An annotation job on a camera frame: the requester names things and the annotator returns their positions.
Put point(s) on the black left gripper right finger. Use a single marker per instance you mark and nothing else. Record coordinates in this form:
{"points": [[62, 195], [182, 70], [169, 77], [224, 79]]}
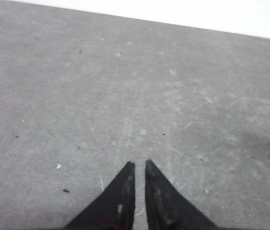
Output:
{"points": [[166, 208]]}

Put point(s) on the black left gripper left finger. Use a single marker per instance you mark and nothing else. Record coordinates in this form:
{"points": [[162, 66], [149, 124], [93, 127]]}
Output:
{"points": [[114, 208]]}

